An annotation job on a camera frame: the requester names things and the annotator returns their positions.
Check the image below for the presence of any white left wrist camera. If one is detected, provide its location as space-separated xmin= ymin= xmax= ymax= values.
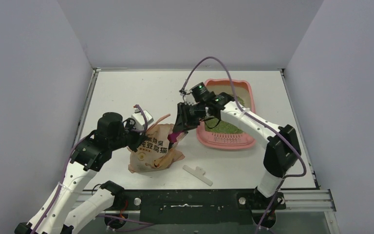
xmin=131 ymin=104 xmax=154 ymax=133

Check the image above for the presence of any purple litter scoop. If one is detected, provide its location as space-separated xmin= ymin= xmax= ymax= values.
xmin=168 ymin=132 xmax=182 ymax=143

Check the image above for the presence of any pink litter box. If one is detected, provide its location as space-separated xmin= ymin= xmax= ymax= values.
xmin=196 ymin=79 xmax=256 ymax=150

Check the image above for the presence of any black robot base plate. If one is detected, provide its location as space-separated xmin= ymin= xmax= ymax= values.
xmin=104 ymin=189 xmax=286 ymax=229

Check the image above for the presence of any green cat litter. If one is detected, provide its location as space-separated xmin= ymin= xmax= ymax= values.
xmin=204 ymin=94 xmax=247 ymax=135

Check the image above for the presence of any white bag clip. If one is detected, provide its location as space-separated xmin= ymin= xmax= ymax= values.
xmin=183 ymin=165 xmax=213 ymax=186

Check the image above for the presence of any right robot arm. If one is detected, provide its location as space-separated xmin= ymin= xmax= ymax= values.
xmin=169 ymin=82 xmax=301 ymax=208

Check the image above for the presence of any beige cat litter bag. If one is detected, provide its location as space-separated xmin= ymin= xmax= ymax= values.
xmin=128 ymin=114 xmax=185 ymax=173

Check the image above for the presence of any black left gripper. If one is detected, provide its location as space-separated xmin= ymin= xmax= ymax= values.
xmin=110 ymin=117 xmax=149 ymax=152

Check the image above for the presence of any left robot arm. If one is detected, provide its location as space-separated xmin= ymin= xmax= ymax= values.
xmin=14 ymin=110 xmax=154 ymax=234

